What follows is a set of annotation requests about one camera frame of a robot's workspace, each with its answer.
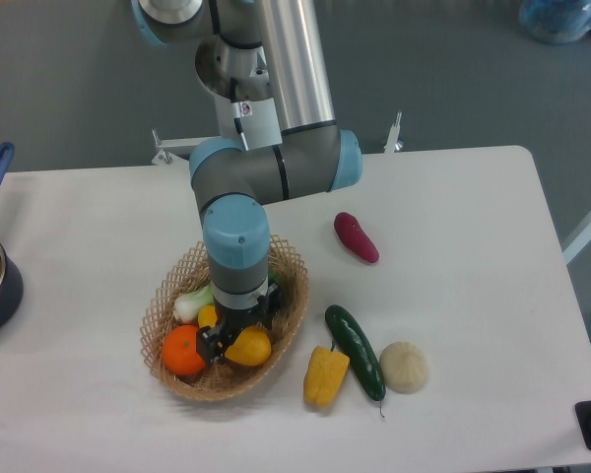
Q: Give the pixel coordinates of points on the green bok choy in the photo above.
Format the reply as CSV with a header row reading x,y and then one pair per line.
x,y
186,306

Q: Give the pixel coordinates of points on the woven wicker basket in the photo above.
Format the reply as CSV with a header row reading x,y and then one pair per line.
x,y
225,380

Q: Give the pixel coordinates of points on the yellow mango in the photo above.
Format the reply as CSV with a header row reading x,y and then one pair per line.
x,y
251,348

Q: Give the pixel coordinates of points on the yellow bell pepper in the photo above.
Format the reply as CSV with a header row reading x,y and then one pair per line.
x,y
324,377

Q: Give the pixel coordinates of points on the green cucumber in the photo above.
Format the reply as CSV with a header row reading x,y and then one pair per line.
x,y
348,335

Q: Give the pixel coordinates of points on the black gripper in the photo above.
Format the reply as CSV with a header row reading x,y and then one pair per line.
x,y
212,342

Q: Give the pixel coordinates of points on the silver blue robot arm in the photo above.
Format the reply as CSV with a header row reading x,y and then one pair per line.
x,y
265,58

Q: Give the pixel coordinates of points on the purple sweet potato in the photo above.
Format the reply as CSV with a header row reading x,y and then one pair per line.
x,y
354,239

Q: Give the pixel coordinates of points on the orange fruit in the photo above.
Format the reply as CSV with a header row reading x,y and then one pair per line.
x,y
179,351

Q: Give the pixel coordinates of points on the blue plastic bag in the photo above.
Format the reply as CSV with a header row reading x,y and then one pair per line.
x,y
556,22

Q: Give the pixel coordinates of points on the beige steamed bun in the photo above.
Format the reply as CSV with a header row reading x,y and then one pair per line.
x,y
404,366

